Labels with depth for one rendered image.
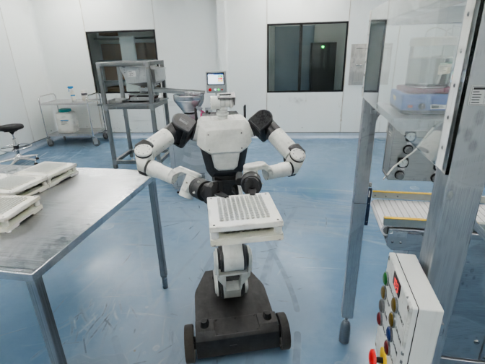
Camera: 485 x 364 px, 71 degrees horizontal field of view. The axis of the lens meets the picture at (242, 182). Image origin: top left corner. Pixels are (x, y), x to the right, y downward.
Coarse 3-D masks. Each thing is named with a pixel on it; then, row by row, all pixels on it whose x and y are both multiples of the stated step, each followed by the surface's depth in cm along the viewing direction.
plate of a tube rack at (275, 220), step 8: (208, 200) 129; (216, 200) 128; (264, 200) 127; (272, 200) 127; (208, 208) 123; (216, 208) 122; (232, 208) 122; (272, 208) 121; (216, 216) 116; (272, 216) 115; (280, 216) 115; (216, 224) 111; (224, 224) 111; (232, 224) 111; (240, 224) 111; (248, 224) 111; (256, 224) 111; (264, 224) 111; (272, 224) 111; (280, 224) 112; (216, 232) 110
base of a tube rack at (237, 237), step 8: (224, 232) 115; (240, 232) 115; (248, 232) 115; (256, 232) 115; (264, 232) 114; (272, 232) 114; (216, 240) 111; (224, 240) 111; (232, 240) 112; (240, 240) 112; (248, 240) 113; (256, 240) 113; (264, 240) 113
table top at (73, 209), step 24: (0, 168) 231; (24, 168) 230; (96, 168) 226; (48, 192) 189; (72, 192) 188; (96, 192) 188; (120, 192) 187; (48, 216) 161; (72, 216) 161; (96, 216) 160; (0, 240) 141; (24, 240) 141; (48, 240) 140; (72, 240) 140; (0, 264) 125; (24, 264) 125; (48, 264) 127
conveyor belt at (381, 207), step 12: (372, 204) 158; (384, 204) 155; (396, 204) 154; (408, 204) 154; (420, 204) 154; (480, 204) 152; (396, 216) 144; (408, 216) 144; (420, 216) 143; (480, 216) 142
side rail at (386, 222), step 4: (384, 220) 135; (388, 220) 135; (392, 220) 135; (396, 220) 134; (400, 220) 134; (404, 220) 134; (408, 220) 133; (412, 220) 133; (416, 220) 133; (384, 224) 136; (388, 224) 135; (392, 224) 135; (396, 224) 135; (400, 224) 134; (404, 224) 134; (408, 224) 134; (412, 224) 134; (416, 224) 133; (420, 224) 133; (424, 224) 133; (480, 224) 129; (484, 224) 128; (484, 228) 129
